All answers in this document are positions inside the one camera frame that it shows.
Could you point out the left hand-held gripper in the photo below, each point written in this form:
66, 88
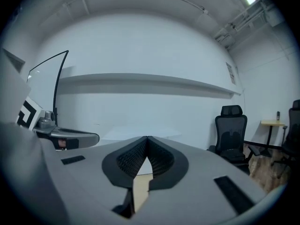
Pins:
28, 114

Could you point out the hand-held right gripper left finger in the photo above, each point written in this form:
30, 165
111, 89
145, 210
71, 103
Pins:
93, 167

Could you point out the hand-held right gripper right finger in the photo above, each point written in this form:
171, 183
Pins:
201, 172

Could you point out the pink plate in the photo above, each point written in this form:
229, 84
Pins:
146, 169

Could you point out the person's left hand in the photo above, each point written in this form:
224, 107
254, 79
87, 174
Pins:
62, 143

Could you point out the black mesh office chair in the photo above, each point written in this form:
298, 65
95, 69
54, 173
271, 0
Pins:
230, 130
294, 130

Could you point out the black framed whiteboard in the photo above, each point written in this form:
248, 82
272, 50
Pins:
42, 90

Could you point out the small yellow table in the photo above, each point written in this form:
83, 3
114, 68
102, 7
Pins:
272, 122

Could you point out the grey ceiling pipe bundle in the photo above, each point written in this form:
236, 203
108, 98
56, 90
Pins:
248, 17

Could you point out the white wall ledge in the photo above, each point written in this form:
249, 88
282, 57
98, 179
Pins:
152, 78

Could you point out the wall poster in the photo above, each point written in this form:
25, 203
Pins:
230, 72

